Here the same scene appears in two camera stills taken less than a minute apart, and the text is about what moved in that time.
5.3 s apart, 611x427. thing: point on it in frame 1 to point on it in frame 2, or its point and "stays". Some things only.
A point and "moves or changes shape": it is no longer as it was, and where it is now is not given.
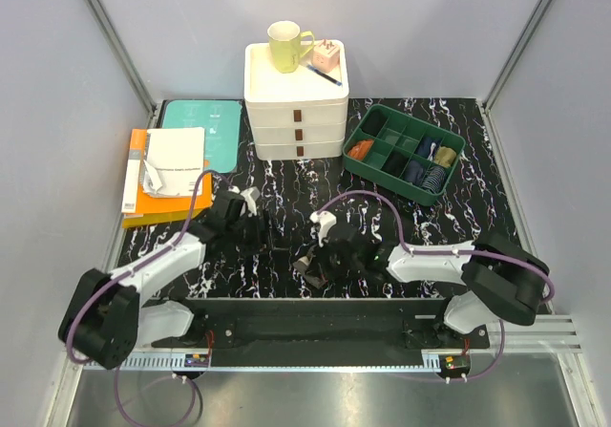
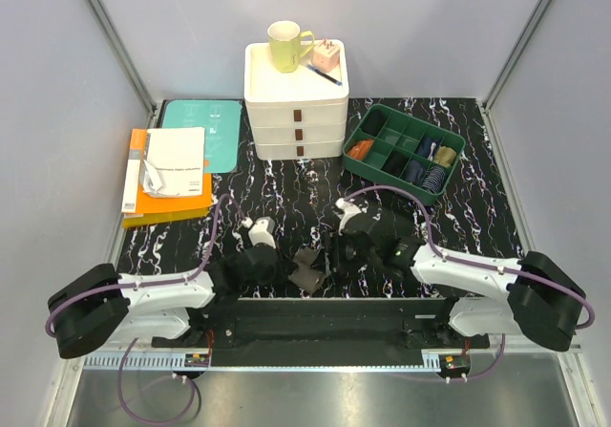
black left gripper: x=258 y=241 to x=272 y=279
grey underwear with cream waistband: x=303 y=264 moves or changes shape
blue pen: x=338 y=83 stays
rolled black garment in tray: x=374 y=121 stays
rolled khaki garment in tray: x=445 y=156 stays
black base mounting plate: x=321 y=324 stays
